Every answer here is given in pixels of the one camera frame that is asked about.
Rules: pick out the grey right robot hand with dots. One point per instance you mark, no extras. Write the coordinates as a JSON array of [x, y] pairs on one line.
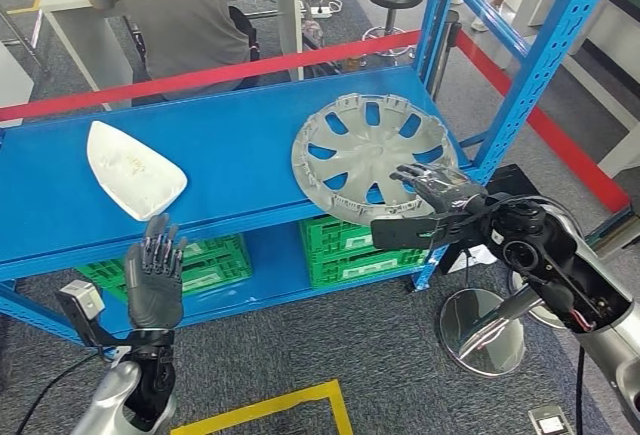
[[450, 193]]

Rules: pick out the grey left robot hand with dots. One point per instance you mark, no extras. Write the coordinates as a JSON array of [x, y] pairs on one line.
[[155, 299]]

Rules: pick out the silver plastic wheel cover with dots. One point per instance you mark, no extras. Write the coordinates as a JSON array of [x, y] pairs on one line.
[[372, 154]]

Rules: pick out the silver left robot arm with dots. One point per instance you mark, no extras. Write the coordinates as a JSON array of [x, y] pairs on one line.
[[105, 399]]

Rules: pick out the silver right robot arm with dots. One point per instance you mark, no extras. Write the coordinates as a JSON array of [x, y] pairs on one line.
[[610, 346]]

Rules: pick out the blue metal shelf rack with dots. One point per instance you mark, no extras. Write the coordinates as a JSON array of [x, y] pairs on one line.
[[225, 147]]

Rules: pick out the white plastic mirror cover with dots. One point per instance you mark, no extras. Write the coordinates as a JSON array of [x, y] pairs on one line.
[[135, 174]]

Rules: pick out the red barrier belt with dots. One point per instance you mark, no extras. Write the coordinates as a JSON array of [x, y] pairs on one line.
[[550, 128], [200, 77]]

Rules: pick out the yellow floor tape square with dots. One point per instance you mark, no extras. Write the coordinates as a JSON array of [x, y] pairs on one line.
[[280, 402]]

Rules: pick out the white power strip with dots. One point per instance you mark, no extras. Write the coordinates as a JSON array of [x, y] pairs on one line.
[[320, 11]]

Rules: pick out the metal floor socket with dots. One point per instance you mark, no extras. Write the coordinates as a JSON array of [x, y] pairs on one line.
[[550, 422]]

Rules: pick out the seated person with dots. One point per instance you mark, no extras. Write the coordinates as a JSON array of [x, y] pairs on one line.
[[175, 14]]

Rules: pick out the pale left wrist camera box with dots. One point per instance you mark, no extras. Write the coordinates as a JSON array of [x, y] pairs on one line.
[[82, 296]]

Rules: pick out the dark stanchion post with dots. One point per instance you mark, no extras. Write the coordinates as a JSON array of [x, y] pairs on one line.
[[445, 54]]

